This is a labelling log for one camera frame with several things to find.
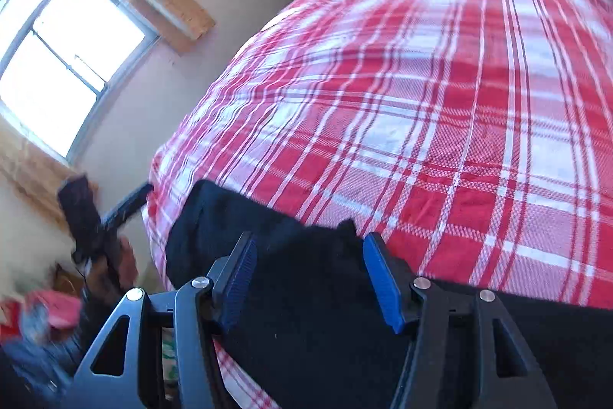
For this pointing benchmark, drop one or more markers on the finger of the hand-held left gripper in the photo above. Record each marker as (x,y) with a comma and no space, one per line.
(129,205)

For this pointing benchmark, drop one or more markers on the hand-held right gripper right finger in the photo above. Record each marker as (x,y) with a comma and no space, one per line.
(380,279)

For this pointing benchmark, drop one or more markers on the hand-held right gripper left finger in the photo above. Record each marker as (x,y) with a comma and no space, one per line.
(239,279)

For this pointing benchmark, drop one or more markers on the black pants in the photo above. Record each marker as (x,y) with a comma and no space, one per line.
(306,342)

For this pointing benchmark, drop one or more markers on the person's left hand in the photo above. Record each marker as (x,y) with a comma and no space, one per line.
(128,260)

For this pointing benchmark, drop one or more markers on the red cloth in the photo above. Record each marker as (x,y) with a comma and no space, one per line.
(52,308)

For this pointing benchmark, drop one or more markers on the blue denim cloth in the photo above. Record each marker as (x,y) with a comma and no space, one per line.
(38,356)

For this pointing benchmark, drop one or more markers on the side window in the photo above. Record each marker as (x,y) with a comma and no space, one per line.
(72,54)

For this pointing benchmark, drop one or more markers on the red plaid blanket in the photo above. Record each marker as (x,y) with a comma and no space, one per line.
(407,102)

